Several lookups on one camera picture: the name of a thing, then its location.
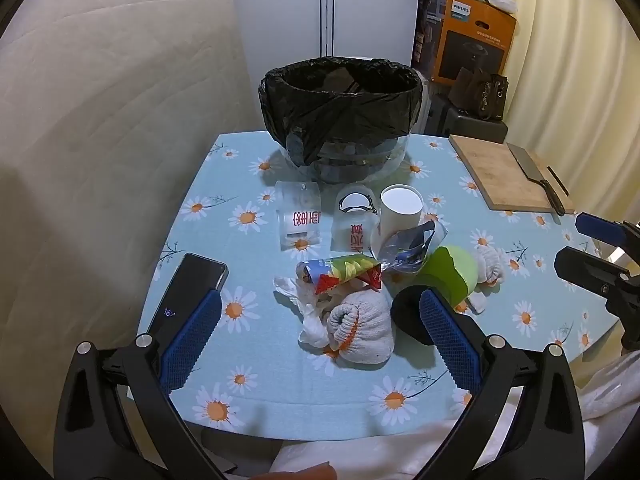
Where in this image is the cleaver with black handle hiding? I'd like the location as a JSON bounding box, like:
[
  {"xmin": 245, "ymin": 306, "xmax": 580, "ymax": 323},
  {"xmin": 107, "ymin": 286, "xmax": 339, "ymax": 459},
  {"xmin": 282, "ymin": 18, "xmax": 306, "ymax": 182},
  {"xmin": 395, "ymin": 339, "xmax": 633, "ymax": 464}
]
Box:
[{"xmin": 506, "ymin": 142, "xmax": 567, "ymax": 217}]

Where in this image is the black suitcase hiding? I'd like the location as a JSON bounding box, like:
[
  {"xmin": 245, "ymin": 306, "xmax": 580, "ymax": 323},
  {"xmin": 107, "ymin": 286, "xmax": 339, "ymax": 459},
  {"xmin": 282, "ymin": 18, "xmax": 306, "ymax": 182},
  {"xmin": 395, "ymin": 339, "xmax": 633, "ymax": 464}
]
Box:
[{"xmin": 427, "ymin": 92, "xmax": 508, "ymax": 143}]

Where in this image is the white bedding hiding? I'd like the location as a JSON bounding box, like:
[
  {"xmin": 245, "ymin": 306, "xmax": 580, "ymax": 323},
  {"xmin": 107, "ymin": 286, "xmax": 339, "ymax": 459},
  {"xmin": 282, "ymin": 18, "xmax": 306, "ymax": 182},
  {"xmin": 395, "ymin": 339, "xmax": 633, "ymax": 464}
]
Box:
[{"xmin": 270, "ymin": 400, "xmax": 640, "ymax": 480}]

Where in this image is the orange and black cardboard box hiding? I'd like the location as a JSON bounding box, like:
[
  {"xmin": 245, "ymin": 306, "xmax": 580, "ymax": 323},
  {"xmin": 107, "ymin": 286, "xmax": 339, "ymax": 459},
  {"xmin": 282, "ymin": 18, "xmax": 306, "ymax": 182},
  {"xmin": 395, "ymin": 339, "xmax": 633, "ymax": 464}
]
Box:
[{"xmin": 411, "ymin": 0, "xmax": 517, "ymax": 83}]

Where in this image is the cream curtain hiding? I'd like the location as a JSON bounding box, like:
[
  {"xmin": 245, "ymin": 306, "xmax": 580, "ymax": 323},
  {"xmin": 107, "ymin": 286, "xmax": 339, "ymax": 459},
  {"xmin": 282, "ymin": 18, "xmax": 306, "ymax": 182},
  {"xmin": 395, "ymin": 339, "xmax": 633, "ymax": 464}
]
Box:
[{"xmin": 480, "ymin": 0, "xmax": 640, "ymax": 361}]

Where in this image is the white plastic bag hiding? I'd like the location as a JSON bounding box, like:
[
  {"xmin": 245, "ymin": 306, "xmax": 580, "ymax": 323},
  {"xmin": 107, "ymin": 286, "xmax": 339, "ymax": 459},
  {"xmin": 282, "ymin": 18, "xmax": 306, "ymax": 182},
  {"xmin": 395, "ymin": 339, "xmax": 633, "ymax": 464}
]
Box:
[{"xmin": 575, "ymin": 350, "xmax": 640, "ymax": 421}]

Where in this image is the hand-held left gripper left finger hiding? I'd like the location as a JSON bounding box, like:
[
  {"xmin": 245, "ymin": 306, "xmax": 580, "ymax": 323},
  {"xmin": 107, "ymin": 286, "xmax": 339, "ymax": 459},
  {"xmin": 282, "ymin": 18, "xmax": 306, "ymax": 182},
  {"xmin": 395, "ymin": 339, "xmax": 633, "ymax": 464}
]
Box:
[{"xmin": 53, "ymin": 289, "xmax": 236, "ymax": 480}]

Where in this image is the frosted plastic cup duck print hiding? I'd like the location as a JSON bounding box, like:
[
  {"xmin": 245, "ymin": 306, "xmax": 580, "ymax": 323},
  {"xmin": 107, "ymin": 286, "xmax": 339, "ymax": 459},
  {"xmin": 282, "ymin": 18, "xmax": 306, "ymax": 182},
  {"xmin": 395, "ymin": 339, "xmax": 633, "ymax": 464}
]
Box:
[{"xmin": 331, "ymin": 186, "xmax": 379, "ymax": 253}]

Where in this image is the black smartphone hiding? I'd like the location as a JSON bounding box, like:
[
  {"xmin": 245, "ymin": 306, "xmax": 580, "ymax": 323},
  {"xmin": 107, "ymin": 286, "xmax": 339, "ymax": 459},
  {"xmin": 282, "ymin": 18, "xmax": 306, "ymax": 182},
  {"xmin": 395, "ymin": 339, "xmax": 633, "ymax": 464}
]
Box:
[{"xmin": 146, "ymin": 252, "xmax": 230, "ymax": 341}]

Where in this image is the colourful snack packet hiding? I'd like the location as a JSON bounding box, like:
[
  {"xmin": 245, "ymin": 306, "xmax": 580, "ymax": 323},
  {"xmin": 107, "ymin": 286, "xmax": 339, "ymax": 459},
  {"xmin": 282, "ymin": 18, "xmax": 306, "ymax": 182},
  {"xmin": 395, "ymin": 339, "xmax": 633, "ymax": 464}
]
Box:
[{"xmin": 297, "ymin": 254, "xmax": 385, "ymax": 295}]

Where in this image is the rolled white cotton glove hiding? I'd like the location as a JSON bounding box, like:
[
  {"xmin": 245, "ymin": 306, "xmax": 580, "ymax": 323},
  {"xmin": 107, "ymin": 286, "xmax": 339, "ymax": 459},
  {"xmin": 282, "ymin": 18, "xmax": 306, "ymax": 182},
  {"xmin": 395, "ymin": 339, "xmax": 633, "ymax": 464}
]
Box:
[
  {"xmin": 467, "ymin": 245, "xmax": 506, "ymax": 313},
  {"xmin": 326, "ymin": 290, "xmax": 396, "ymax": 365}
]

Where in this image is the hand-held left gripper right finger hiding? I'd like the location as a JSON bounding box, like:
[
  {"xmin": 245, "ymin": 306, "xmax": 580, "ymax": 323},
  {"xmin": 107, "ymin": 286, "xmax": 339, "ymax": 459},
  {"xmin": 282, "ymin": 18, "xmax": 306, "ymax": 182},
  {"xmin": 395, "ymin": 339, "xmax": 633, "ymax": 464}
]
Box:
[{"xmin": 415, "ymin": 287, "xmax": 586, "ymax": 480}]

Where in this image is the white paper cup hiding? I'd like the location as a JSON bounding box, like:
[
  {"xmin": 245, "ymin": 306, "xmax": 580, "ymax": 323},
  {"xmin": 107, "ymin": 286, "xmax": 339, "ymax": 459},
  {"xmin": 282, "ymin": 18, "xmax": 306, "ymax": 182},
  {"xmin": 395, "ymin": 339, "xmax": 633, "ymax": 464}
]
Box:
[{"xmin": 380, "ymin": 185, "xmax": 425, "ymax": 238}]

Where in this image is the dark brown handbag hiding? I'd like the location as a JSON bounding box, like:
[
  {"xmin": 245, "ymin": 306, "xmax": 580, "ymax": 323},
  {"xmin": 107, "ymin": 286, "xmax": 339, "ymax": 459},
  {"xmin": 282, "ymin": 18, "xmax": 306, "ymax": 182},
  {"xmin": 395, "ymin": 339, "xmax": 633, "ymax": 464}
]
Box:
[{"xmin": 451, "ymin": 66, "xmax": 509, "ymax": 121}]

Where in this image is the white wardrobe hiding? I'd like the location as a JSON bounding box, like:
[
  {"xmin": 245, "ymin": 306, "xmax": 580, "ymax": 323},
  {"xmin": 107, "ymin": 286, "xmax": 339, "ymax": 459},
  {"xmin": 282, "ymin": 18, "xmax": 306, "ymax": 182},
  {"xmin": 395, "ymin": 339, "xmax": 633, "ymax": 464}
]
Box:
[{"xmin": 232, "ymin": 0, "xmax": 421, "ymax": 131}]

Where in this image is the silver foil wrapper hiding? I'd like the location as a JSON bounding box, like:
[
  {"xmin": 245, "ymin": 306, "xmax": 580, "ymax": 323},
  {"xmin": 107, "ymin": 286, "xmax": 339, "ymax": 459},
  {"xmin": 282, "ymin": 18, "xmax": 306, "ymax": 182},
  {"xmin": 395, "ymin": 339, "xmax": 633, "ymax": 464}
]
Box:
[{"xmin": 377, "ymin": 220, "xmax": 448, "ymax": 276}]

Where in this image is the wooden cutting board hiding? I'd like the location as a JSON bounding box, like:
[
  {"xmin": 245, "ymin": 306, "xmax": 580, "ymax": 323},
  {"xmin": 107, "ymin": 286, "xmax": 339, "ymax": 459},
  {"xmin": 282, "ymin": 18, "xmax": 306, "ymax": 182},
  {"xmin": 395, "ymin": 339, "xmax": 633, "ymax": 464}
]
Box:
[{"xmin": 448, "ymin": 133, "xmax": 576, "ymax": 211}]

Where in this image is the clear bin with black bag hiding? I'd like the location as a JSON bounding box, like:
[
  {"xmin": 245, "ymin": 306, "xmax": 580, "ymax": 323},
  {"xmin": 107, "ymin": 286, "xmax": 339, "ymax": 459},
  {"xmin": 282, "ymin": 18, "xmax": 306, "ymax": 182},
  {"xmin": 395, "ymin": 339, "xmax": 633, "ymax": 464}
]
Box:
[{"xmin": 258, "ymin": 57, "xmax": 423, "ymax": 183}]

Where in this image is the crumpled white tissue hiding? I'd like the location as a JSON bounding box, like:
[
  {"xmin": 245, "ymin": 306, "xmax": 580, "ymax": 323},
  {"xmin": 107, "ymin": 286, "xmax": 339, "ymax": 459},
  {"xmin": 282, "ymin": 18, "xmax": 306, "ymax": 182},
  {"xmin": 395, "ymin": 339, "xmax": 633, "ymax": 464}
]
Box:
[{"xmin": 273, "ymin": 275, "xmax": 333, "ymax": 348}]

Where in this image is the green paper cup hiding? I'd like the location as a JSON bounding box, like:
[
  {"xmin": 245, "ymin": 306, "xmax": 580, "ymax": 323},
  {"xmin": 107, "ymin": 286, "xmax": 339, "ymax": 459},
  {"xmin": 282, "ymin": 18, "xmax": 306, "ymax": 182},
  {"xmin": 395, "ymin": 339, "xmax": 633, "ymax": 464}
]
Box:
[{"xmin": 391, "ymin": 246, "xmax": 480, "ymax": 346}]

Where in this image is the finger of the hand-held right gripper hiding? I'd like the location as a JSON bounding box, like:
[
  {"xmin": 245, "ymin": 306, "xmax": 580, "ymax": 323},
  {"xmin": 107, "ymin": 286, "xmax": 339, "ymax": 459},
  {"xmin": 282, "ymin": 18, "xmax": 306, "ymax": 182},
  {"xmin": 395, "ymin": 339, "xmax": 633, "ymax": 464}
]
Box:
[
  {"xmin": 575, "ymin": 212, "xmax": 640, "ymax": 261},
  {"xmin": 554, "ymin": 246, "xmax": 640, "ymax": 318}
]

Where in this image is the blue daisy print tablecloth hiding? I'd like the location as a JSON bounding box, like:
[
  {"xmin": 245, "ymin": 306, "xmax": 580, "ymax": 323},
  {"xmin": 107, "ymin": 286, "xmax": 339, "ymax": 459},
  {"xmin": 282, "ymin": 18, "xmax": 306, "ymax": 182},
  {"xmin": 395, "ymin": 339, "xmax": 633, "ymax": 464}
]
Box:
[{"xmin": 135, "ymin": 130, "xmax": 621, "ymax": 443}]

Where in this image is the frosted plastic cup red print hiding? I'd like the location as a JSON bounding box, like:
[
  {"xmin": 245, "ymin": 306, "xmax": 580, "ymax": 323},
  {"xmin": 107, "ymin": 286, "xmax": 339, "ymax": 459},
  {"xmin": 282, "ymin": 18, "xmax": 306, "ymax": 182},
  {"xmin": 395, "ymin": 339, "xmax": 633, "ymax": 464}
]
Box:
[{"xmin": 275, "ymin": 181, "xmax": 322, "ymax": 251}]

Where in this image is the beige sofa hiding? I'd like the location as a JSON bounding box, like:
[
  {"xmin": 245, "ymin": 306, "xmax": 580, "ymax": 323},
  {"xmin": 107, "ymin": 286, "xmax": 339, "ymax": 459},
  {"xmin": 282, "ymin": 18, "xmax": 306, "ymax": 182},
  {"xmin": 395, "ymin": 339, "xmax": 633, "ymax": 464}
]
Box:
[{"xmin": 0, "ymin": 0, "xmax": 251, "ymax": 461}]

